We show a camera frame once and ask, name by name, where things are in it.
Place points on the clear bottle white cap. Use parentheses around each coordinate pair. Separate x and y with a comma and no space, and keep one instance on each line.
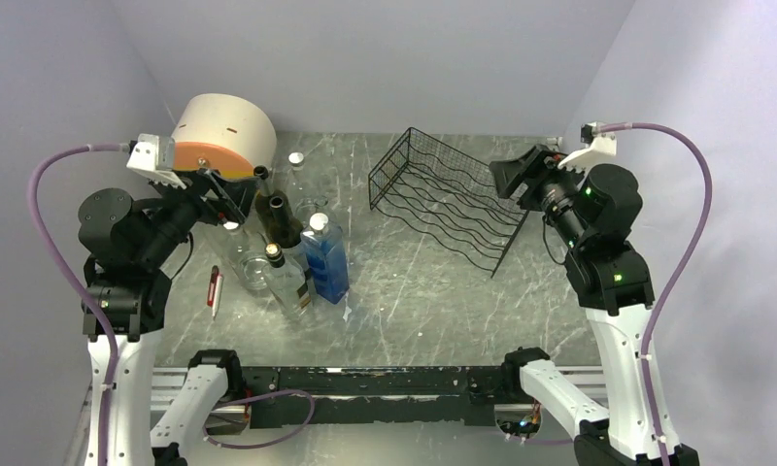
(242,250)

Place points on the red and white pen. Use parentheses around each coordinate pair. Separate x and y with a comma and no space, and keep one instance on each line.
(214,291)

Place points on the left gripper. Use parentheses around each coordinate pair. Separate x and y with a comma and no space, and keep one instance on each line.
(237,194)

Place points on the black wire wine rack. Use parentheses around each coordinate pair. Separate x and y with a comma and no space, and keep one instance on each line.
(448,195)

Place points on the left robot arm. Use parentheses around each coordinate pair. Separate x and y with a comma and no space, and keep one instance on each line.
(124,298)

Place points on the clear bottle gold cap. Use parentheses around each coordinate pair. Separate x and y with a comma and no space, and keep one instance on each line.
(286,280)

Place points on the dark bottle black neck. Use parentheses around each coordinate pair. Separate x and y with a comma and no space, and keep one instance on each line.
(263,181)

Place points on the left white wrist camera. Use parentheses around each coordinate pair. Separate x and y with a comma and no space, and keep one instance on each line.
(153,158)

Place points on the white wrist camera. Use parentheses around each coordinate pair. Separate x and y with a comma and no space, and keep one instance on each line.
(599,147)
(153,158)

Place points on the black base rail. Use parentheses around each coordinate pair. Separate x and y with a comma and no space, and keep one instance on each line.
(470,395)

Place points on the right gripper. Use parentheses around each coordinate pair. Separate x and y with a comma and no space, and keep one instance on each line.
(509,174)

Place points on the clear bottle silver cap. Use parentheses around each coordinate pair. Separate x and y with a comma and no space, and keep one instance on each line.
(304,194)

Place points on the cream and orange cylinder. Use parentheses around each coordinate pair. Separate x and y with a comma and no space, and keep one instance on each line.
(223,132)

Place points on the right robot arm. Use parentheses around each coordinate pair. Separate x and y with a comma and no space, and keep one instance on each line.
(592,210)

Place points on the blue square bottle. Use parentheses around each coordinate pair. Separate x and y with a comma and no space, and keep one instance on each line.
(326,256)

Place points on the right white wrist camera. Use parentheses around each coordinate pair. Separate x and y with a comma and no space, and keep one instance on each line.
(599,147)

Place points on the dark green wine bottle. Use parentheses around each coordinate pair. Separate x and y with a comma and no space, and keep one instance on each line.
(278,221)

